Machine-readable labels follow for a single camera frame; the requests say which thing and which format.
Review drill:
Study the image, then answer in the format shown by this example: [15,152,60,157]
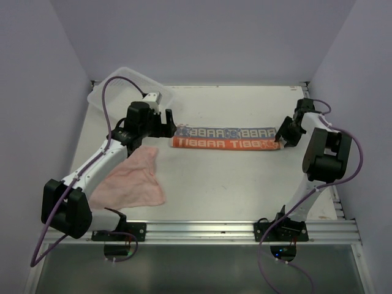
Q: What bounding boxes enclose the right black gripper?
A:
[276,116,305,148]

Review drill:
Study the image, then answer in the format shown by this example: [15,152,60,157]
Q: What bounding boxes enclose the colourful rabbit print towel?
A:
[170,125,284,151]

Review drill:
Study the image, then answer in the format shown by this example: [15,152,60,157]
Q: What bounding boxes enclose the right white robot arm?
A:
[273,98,352,241]

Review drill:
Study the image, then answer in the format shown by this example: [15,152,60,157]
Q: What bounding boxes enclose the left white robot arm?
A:
[41,101,176,241]

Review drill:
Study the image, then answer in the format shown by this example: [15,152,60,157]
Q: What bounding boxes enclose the pink towel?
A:
[89,146,166,210]

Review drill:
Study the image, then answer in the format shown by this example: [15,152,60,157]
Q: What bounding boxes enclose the translucent plastic basket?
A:
[87,67,175,116]

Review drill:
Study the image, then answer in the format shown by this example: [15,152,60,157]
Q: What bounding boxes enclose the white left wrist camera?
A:
[142,92,162,113]

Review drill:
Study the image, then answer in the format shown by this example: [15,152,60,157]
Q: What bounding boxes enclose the aluminium right side rail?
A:
[292,85,353,221]

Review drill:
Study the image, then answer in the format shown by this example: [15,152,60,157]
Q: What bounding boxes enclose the aluminium rail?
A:
[292,85,353,221]
[81,220,359,246]

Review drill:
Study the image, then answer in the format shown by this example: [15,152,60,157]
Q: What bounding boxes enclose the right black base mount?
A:
[253,213,309,242]

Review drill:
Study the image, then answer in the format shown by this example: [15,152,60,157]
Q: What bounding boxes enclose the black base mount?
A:
[91,222,147,242]
[253,213,309,242]

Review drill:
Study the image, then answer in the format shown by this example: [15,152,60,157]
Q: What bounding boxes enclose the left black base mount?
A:
[91,222,147,242]

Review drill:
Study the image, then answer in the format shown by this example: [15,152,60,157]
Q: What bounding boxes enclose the aluminium front rail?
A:
[81,220,359,246]

